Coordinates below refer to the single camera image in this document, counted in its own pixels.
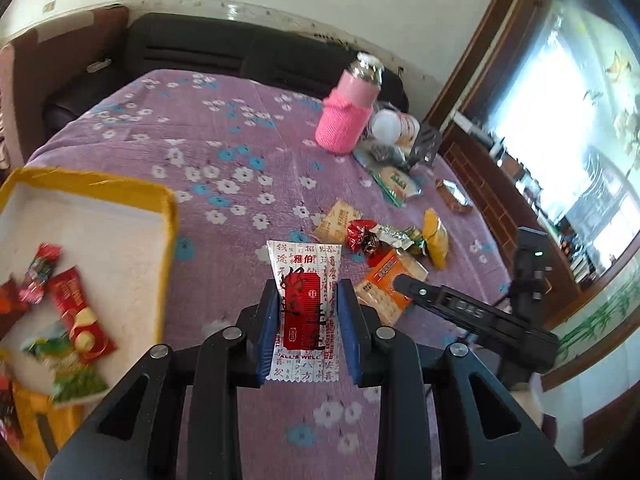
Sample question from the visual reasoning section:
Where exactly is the wooden cabinet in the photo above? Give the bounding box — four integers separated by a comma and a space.
434, 109, 603, 328

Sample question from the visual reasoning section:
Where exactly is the black sofa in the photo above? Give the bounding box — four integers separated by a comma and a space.
41, 12, 409, 127

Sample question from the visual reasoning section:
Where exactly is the yellow snack packet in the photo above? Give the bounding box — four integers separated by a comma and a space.
421, 208, 450, 269

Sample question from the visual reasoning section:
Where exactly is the small dark red candy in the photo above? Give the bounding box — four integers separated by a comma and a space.
19, 243, 62, 307

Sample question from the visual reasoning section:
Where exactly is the brown chair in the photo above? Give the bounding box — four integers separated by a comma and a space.
0, 5, 129, 170

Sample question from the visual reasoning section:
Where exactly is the brown snack bar packet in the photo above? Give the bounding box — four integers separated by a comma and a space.
434, 177, 474, 214

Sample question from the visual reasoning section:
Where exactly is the dark seed packet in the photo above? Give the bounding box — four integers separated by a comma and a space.
366, 139, 409, 167

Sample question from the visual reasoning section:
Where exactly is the window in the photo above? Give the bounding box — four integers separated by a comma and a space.
490, 7, 640, 273

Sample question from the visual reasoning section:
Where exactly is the yellow rimmed white tray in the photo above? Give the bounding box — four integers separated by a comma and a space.
0, 166, 179, 463

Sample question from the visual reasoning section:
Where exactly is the round flatbread packet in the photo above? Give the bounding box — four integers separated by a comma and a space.
369, 164, 424, 209

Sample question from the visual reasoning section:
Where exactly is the pink bottle with knitted sleeve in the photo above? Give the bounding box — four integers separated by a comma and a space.
314, 52, 387, 154

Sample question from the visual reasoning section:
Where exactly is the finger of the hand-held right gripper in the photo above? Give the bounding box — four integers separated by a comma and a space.
392, 273, 482, 334

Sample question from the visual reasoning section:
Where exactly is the orange cracker packet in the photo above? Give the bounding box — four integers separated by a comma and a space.
354, 249, 429, 327

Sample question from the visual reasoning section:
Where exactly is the bright red chip packet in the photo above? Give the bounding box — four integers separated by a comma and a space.
46, 266, 117, 365

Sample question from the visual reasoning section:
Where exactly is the beige biscuit packet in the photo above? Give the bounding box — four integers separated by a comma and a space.
311, 199, 362, 247

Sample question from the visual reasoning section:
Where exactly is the silver green snack packet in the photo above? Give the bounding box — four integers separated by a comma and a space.
371, 223, 413, 252

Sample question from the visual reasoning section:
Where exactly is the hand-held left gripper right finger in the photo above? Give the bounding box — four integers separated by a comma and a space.
336, 280, 576, 480

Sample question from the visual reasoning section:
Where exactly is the white plastic cup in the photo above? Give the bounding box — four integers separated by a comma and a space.
371, 108, 422, 144

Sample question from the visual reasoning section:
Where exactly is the dark red wrapped snack packet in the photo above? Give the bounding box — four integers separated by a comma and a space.
346, 218, 397, 269

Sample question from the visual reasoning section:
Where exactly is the black phone stand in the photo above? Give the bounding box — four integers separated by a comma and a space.
409, 122, 444, 167

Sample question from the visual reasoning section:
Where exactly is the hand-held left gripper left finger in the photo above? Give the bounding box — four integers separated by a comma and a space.
45, 280, 282, 480

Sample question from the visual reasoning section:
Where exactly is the white and red sachet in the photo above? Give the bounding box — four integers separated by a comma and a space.
264, 239, 344, 384

